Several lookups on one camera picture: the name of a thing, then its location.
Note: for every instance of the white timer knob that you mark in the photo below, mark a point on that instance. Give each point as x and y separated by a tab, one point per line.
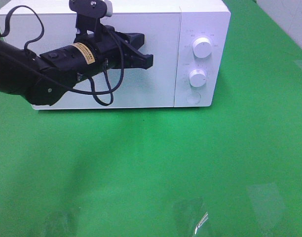
197	78

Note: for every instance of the white microwave door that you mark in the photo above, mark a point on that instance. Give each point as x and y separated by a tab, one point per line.
154	87

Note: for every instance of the white upper power knob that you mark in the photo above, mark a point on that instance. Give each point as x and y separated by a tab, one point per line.
202	47

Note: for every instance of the white microwave oven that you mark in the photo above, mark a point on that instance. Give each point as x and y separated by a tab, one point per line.
198	18

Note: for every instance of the round white door button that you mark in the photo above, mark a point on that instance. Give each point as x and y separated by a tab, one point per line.
193	98

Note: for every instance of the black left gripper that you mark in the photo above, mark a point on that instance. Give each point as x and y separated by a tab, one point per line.
122	49

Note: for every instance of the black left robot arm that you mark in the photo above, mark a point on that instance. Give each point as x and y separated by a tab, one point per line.
43	79

